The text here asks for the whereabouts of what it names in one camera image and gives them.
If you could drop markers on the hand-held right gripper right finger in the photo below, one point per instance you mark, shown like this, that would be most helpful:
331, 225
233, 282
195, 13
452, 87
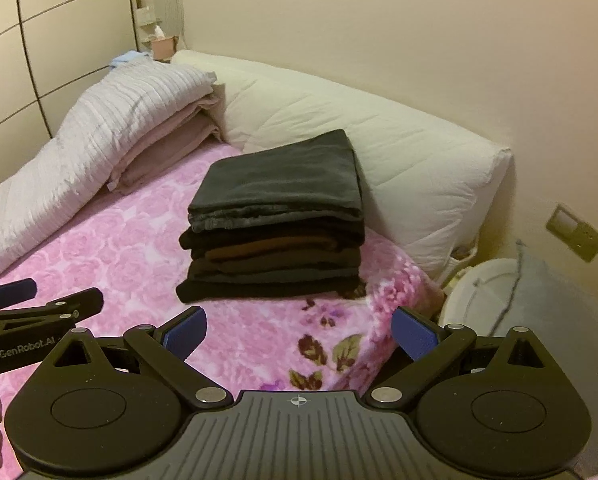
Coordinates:
414, 332

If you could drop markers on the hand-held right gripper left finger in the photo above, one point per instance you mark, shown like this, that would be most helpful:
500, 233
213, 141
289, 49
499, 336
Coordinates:
186, 332

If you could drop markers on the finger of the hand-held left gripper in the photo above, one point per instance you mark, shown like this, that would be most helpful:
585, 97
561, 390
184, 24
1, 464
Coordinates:
79, 302
4, 292

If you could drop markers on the dark grey jeans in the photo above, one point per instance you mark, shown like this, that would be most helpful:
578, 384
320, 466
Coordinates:
279, 180

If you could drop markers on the stack of dark folded clothes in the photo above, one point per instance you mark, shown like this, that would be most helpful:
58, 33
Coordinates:
259, 270

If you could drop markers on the pink floral blanket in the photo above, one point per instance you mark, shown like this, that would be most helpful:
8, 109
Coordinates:
104, 250

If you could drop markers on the white striped quilt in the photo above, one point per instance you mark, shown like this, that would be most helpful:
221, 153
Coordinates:
79, 145

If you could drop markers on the white quilted pillow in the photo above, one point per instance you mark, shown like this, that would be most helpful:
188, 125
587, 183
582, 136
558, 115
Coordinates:
379, 160

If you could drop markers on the folded beige sheets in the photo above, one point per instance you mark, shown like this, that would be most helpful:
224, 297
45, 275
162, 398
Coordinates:
169, 145

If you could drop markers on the light blue cloth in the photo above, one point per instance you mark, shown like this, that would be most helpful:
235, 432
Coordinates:
129, 59

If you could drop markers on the cream wardrobe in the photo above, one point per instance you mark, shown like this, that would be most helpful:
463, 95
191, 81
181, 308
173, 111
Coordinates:
54, 35

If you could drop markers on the pink box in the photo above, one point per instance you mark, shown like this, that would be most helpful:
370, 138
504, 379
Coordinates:
162, 49

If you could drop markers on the oval mirror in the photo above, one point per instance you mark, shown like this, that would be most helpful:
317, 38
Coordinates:
171, 5

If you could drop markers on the beige wall socket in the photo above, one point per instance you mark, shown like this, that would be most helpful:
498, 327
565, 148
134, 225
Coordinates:
574, 232

